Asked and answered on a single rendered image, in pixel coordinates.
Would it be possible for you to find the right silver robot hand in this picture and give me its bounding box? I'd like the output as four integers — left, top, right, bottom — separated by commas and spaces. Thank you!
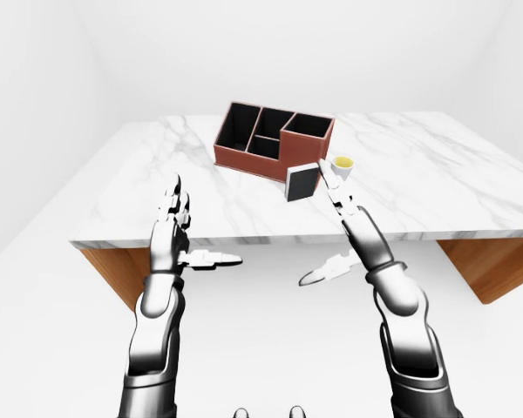
298, 158, 409, 287

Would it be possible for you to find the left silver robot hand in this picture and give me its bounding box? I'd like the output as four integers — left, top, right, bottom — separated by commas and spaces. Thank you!
148, 172, 244, 277

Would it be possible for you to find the black book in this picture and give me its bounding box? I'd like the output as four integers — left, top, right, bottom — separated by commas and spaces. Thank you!
284, 163, 322, 203

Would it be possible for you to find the red-brown desk caddy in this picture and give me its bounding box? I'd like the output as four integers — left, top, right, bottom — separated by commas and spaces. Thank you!
213, 101, 336, 184

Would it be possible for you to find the white cup with yellow inside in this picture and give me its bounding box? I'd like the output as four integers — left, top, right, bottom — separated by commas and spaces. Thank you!
329, 155, 356, 181

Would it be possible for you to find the white marble table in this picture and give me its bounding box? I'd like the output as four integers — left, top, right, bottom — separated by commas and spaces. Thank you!
69, 111, 523, 312

